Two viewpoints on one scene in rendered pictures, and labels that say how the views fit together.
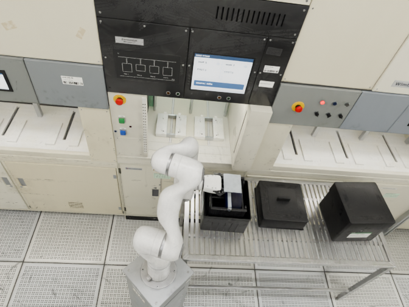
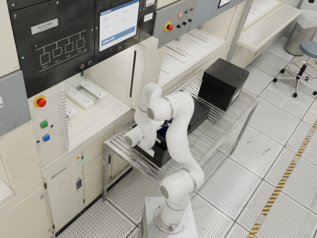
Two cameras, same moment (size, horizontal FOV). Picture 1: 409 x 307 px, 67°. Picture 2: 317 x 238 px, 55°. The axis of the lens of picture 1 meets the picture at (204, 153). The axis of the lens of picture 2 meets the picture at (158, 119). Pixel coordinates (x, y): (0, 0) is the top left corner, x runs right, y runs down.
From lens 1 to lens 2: 95 cm
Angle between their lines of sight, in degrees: 35
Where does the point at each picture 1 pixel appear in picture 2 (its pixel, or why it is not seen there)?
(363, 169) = (199, 57)
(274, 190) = not seen: hidden behind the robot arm
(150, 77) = (66, 57)
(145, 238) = (179, 183)
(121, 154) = (45, 165)
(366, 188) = (220, 63)
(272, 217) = (192, 120)
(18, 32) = not seen: outside the picture
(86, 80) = (6, 97)
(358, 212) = (232, 79)
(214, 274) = not seen: hidden behind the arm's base
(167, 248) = (197, 175)
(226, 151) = (118, 102)
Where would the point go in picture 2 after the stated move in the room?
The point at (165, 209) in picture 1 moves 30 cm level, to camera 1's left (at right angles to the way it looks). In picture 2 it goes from (184, 145) to (132, 179)
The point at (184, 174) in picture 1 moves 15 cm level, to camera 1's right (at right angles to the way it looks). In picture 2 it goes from (185, 105) to (207, 93)
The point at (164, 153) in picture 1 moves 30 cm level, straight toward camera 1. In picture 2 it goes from (160, 101) to (221, 138)
